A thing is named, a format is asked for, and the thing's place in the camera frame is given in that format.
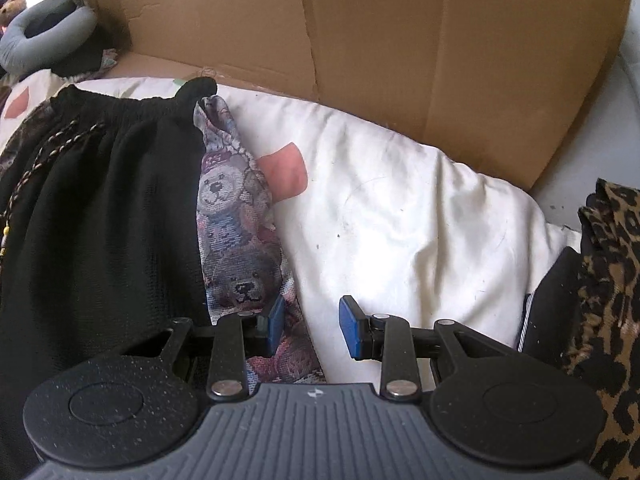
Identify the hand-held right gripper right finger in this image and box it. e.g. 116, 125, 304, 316
338, 295, 508, 402

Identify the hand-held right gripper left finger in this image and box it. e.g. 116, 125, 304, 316
122, 292, 287, 402

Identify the black skirt with bear lining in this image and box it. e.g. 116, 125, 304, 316
0, 77, 328, 480

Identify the cream bear print blanket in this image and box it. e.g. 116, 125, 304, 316
0, 67, 586, 391

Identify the black folded garment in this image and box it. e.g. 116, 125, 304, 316
517, 246, 583, 366

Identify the leopard print garment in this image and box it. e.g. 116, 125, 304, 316
560, 177, 640, 480

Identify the flattened cardboard box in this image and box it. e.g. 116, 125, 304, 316
80, 0, 632, 196

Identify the dark cloth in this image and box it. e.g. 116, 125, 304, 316
52, 25, 118, 78

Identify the grey neck pillow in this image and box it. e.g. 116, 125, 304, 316
0, 0, 98, 73

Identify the small plush doll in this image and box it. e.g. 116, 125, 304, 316
0, 0, 27, 33

